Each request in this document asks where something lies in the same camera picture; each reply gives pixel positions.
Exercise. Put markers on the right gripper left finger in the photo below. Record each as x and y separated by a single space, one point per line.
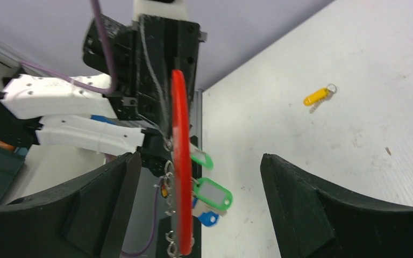
84 217

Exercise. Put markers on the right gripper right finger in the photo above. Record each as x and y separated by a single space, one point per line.
313 217

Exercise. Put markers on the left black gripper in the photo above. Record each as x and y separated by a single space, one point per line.
145 54

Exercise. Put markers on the red-handled metal key holder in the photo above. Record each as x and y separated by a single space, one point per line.
182 221

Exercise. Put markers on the green key tag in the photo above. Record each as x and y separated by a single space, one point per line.
213 194
202 158

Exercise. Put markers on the yellow key tag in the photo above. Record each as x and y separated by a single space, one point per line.
316 96

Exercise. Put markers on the metal key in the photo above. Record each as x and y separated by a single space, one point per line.
332 89

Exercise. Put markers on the blue key tag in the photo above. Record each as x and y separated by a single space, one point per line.
204 214

